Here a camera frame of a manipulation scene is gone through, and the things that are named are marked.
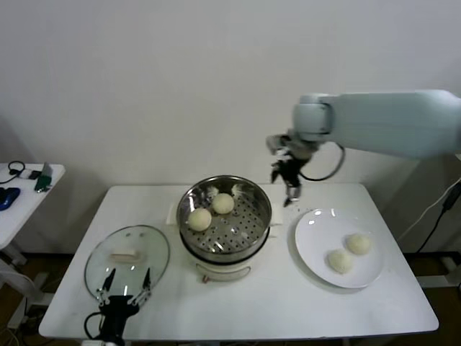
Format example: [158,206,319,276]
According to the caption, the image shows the white side table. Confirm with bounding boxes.
[0,162,66,331]

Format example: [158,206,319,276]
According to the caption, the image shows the cream electric cooker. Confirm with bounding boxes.
[179,223,280,285]

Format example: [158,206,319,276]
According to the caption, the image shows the white wall cable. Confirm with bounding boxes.
[398,179,461,239]

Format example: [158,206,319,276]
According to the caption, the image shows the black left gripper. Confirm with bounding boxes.
[94,267,152,342]

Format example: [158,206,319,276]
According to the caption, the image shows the stainless steel steamer basket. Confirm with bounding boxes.
[166,175,285,265]

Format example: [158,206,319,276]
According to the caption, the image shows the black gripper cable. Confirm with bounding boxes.
[297,141,346,182]
[84,311,106,342]

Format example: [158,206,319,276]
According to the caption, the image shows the blue object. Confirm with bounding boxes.
[0,187,19,212]

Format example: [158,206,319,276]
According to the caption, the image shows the black looped cable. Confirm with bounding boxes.
[0,161,25,185]

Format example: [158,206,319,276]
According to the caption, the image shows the glass lid with cream handle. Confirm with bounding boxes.
[84,225,171,302]

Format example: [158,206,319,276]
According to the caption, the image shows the black power cable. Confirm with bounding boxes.
[416,185,461,254]

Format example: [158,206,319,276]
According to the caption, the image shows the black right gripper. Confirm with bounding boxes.
[269,154,308,208]

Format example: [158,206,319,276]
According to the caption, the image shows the white steamed baozi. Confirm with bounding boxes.
[326,249,354,275]
[345,233,372,256]
[188,208,212,232]
[211,192,235,216]

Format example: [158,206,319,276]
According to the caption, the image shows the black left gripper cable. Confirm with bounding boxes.
[84,311,106,342]

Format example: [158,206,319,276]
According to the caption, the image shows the white round plate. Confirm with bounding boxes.
[294,208,385,289]

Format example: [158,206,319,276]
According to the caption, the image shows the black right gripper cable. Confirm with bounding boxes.
[297,141,346,182]

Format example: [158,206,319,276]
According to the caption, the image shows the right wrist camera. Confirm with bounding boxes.
[265,133,291,154]

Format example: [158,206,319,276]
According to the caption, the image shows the green tool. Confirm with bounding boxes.
[33,161,54,195]

